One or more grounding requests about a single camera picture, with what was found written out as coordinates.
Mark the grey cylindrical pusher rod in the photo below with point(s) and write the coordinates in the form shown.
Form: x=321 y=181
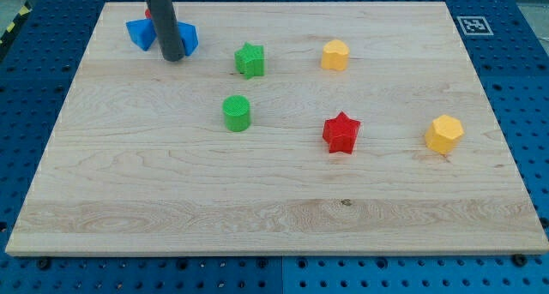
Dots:
x=166 y=28

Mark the red star block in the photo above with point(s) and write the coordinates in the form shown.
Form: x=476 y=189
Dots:
x=341 y=133

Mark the green star block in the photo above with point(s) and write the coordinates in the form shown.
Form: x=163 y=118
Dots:
x=249 y=60

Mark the yellow heart block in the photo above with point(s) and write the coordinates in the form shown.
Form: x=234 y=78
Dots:
x=335 y=55

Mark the blue triangle block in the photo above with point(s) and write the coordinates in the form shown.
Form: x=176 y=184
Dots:
x=141 y=32

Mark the blue cube block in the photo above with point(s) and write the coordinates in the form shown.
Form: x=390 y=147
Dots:
x=189 y=37

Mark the green cylinder block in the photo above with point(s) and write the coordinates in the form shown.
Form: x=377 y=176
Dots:
x=236 y=111

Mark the wooden board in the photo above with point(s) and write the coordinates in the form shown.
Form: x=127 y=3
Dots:
x=140 y=162

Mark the black bolt left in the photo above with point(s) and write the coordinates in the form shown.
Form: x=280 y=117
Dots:
x=43 y=263

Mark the black bolt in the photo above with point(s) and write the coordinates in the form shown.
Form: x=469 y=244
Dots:
x=519 y=260
x=43 y=263

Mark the white fiducial marker tag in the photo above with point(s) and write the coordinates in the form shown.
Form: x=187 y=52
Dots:
x=474 y=25

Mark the yellow hexagon block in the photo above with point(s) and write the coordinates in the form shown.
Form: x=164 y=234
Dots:
x=444 y=133

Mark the black bolt right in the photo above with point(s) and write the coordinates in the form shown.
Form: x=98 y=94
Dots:
x=519 y=260

